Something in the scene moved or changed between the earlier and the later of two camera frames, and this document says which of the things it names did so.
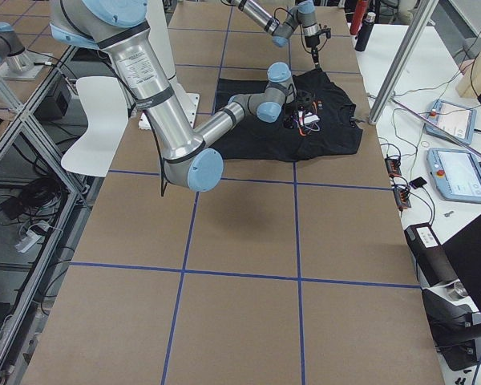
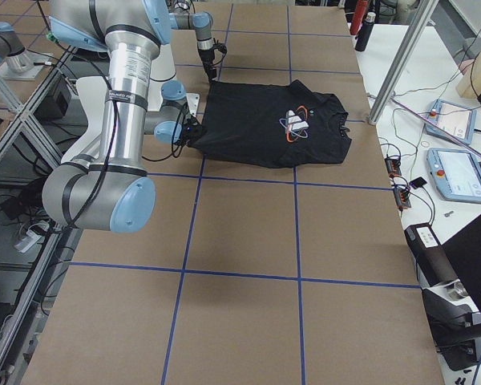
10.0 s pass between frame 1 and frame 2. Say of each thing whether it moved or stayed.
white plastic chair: stayed
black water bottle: stayed
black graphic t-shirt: moved
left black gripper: moved
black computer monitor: stayed
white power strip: stayed
